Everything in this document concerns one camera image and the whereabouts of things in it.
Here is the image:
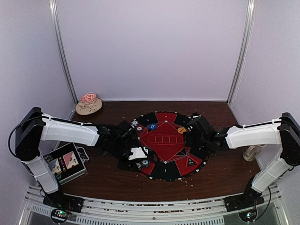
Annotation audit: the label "green fifty chips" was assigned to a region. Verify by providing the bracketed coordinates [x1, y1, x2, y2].
[142, 160, 150, 167]

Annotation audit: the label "orange big blind button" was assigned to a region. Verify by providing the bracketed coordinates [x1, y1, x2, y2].
[177, 127, 187, 134]

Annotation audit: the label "black triangle all-in marker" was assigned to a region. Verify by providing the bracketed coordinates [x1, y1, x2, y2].
[186, 157, 198, 167]

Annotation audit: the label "blue small blind button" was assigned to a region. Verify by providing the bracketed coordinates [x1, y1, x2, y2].
[148, 123, 157, 130]

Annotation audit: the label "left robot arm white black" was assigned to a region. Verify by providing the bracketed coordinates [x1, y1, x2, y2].
[8, 107, 157, 208]

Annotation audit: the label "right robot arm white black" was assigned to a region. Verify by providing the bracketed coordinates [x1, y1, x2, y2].
[183, 112, 300, 211]

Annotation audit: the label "round red black poker mat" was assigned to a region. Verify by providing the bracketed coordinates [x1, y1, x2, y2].
[133, 112, 210, 181]

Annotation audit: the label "cream ceramic mug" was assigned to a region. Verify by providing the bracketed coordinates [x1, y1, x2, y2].
[243, 144, 266, 162]

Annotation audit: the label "aluminium poker case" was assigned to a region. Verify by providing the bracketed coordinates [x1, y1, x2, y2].
[44, 142, 90, 185]

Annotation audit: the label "round wooden plate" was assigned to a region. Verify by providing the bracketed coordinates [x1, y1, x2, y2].
[75, 98, 103, 115]

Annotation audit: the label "red white patterned bowl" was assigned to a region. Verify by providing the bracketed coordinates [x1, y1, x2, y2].
[81, 92, 97, 104]

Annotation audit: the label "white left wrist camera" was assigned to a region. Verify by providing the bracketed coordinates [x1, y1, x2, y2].
[128, 147, 148, 161]

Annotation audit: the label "front aluminium rail base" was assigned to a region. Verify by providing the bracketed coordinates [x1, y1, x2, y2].
[17, 185, 292, 225]

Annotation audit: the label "right aluminium frame post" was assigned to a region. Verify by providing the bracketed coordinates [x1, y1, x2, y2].
[227, 0, 256, 107]

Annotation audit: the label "aluminium frame post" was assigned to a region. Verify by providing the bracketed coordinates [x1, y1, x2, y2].
[227, 0, 256, 107]
[49, 0, 78, 105]

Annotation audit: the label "left aluminium frame post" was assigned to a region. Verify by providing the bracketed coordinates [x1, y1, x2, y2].
[49, 0, 78, 105]

